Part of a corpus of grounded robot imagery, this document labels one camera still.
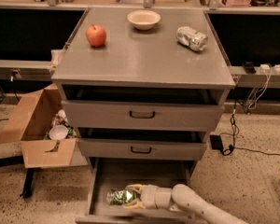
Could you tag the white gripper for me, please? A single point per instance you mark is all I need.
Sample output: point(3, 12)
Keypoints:
point(148, 196)

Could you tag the green crushed can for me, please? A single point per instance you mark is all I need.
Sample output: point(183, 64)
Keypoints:
point(121, 197)

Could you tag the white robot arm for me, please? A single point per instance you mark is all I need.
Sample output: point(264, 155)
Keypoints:
point(179, 198)

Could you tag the bottom grey drawer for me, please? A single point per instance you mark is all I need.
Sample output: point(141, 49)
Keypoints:
point(116, 174)

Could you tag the grey drawer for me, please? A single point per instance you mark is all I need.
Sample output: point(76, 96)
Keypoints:
point(141, 144)
point(116, 174)
point(141, 108)

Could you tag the middle grey drawer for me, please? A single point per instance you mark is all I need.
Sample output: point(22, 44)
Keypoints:
point(141, 144)

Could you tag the top grey drawer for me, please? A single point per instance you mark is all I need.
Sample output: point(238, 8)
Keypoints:
point(141, 108)

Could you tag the grey drawer cabinet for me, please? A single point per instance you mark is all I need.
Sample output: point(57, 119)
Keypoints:
point(145, 59)

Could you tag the silver crushed can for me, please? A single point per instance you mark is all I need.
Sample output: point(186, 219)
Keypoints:
point(191, 38)

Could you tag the black power adapter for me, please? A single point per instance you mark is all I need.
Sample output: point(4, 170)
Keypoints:
point(216, 142)

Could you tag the black table leg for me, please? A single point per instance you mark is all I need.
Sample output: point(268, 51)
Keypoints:
point(27, 187)

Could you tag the cardboard box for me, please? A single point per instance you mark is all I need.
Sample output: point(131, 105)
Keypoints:
point(28, 124)

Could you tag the red apple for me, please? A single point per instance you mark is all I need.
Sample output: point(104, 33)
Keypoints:
point(96, 35)

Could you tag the black phone on shelf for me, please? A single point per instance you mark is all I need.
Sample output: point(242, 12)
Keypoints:
point(249, 68)

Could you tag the white bowl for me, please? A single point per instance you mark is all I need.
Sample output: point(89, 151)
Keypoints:
point(143, 19)

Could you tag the white charger on shelf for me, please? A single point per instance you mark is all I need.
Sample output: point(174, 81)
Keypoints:
point(265, 67)

